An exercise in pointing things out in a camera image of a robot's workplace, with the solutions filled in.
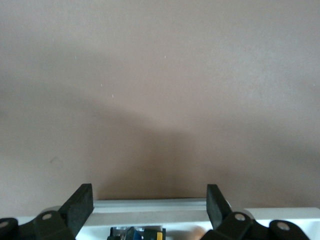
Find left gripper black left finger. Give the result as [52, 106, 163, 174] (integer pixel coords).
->
[18, 183, 94, 240]

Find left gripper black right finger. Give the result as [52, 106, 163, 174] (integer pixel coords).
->
[202, 184, 270, 240]

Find yellow push button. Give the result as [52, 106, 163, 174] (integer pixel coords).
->
[107, 226, 167, 240]

